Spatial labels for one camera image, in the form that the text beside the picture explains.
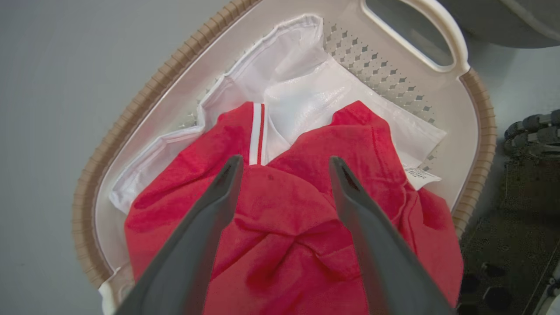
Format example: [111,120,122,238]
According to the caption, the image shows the black ribbed cable conduit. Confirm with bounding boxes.
[503,109,560,156]

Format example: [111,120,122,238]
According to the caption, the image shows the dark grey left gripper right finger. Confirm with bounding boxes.
[329,156,456,315]

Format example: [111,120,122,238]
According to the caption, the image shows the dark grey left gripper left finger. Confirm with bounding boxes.
[115,154,245,315]

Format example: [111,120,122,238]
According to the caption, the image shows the red garment with white stripe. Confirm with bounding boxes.
[124,100,464,315]

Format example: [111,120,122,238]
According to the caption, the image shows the cream laundry basket, tan rim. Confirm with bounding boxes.
[72,0,497,315]

